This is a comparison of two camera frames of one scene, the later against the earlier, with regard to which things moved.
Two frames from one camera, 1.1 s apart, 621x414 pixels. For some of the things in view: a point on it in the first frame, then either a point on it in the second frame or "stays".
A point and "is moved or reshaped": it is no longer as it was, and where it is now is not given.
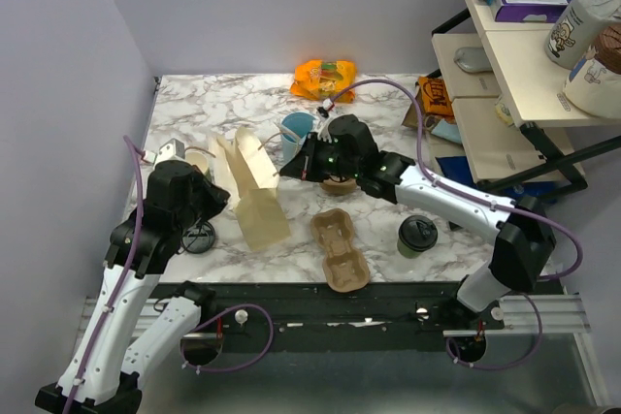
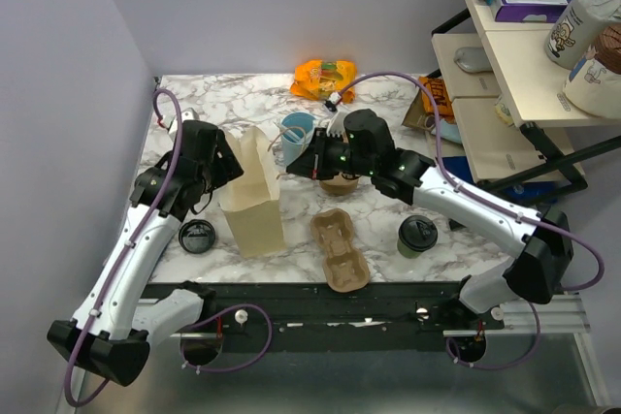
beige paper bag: x=250 y=180 is moved or reshaped
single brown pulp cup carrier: x=344 y=268 stays
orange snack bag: x=322 y=79 stays
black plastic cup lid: x=417 y=233 stays
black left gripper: x=217 y=198 to x=227 y=167
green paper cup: x=408 y=251 stays
